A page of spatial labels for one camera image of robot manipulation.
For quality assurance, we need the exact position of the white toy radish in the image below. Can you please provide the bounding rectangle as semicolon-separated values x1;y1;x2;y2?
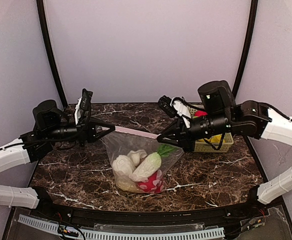
129;144;177;183

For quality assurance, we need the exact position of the clear zip top bag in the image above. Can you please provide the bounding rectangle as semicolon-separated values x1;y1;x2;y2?
102;126;184;194

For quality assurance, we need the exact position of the grey toy mushroom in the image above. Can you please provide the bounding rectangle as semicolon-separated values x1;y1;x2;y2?
111;149;148;177

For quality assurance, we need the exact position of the red toy pepper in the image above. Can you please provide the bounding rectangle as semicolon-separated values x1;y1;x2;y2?
137;169;164;194

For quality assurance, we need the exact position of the toy napa cabbage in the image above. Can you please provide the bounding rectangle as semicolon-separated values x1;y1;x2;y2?
116;176;144;194

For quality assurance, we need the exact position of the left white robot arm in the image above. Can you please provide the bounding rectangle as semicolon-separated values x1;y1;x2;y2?
0;99;115;209

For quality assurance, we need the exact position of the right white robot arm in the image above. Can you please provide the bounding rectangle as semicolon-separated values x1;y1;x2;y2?
157;80;292;152

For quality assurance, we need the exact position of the red toy apple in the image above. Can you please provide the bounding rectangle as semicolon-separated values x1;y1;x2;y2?
193;110;208;118

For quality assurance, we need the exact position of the green perforated plastic basket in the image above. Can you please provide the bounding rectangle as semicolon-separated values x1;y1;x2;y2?
187;106;234;153

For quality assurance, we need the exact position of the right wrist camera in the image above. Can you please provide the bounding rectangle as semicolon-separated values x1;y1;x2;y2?
157;94;194;128

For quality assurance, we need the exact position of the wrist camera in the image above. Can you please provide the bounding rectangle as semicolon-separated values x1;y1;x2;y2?
157;94;194;128
74;88;93;125

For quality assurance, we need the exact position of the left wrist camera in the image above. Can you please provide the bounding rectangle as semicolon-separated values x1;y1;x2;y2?
74;88;93;125

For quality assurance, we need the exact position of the black front table rail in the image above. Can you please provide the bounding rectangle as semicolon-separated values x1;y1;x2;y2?
30;186;268;227

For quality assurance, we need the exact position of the white slotted cable duct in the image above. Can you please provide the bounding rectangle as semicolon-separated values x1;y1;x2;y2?
17;214;226;240

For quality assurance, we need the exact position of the left black frame post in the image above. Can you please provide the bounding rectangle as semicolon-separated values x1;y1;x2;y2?
36;0;68;109

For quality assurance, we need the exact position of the black frame post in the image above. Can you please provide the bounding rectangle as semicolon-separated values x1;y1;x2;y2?
232;0;259;98
36;0;68;109

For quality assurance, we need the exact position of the right black frame post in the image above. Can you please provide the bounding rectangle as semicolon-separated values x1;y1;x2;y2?
232;0;259;98

